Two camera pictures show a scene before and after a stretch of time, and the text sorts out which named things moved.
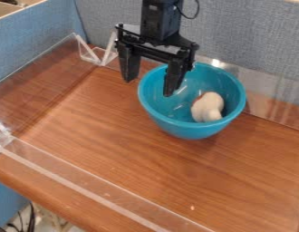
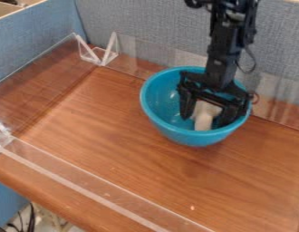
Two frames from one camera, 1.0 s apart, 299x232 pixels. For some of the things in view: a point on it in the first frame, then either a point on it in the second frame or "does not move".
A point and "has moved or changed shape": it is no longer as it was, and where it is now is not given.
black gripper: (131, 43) → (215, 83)
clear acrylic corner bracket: (95, 54) does not move
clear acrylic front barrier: (94, 185) does not move
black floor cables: (31, 225) does not move
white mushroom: (207, 107) has moved or changed shape
